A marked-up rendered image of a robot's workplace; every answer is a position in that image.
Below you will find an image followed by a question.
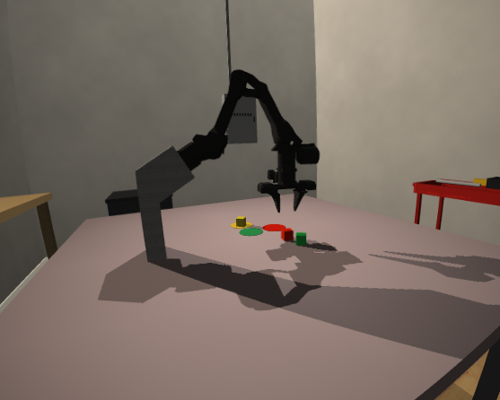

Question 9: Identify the green cube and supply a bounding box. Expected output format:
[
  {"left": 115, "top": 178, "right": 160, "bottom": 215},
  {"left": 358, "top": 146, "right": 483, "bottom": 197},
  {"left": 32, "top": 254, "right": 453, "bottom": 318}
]
[{"left": 296, "top": 232, "right": 306, "bottom": 246}]

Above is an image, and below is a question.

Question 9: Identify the yellow cube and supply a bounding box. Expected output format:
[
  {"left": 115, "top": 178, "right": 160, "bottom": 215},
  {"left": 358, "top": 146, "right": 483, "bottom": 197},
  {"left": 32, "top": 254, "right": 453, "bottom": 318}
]
[{"left": 236, "top": 216, "right": 246, "bottom": 226}]

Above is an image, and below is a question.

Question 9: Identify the red cube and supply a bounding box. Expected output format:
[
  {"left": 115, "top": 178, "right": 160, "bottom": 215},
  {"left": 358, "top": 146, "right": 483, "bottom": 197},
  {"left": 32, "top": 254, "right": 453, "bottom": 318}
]
[{"left": 281, "top": 229, "right": 294, "bottom": 241}]

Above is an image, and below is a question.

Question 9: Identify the yellow circle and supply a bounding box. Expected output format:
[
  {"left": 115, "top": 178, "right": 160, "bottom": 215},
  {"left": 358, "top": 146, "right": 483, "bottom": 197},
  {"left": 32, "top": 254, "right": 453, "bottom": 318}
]
[{"left": 231, "top": 222, "right": 252, "bottom": 229}]

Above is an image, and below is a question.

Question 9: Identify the green circle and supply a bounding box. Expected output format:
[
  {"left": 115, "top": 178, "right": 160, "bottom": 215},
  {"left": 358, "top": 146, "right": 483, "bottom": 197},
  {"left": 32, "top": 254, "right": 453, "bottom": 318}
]
[{"left": 239, "top": 228, "right": 263, "bottom": 236}]

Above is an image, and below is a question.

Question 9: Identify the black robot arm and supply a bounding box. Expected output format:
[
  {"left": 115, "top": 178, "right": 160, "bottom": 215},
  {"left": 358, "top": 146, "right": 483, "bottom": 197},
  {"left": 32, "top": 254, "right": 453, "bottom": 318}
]
[{"left": 177, "top": 70, "right": 320, "bottom": 170}]

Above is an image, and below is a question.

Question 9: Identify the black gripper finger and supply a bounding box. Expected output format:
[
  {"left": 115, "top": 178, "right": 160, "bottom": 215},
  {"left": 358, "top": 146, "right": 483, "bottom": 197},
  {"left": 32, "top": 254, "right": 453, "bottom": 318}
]
[
  {"left": 268, "top": 193, "right": 280, "bottom": 213},
  {"left": 293, "top": 189, "right": 308, "bottom": 211}
]

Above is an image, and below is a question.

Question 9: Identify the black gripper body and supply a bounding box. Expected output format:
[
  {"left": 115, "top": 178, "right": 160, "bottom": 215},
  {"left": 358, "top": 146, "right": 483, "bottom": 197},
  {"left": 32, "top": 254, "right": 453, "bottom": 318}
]
[{"left": 258, "top": 165, "right": 316, "bottom": 194}]

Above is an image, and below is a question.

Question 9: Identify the red circle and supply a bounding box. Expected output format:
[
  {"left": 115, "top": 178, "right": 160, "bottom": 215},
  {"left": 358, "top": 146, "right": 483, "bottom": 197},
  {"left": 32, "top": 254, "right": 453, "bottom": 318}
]
[{"left": 263, "top": 224, "right": 285, "bottom": 231}]

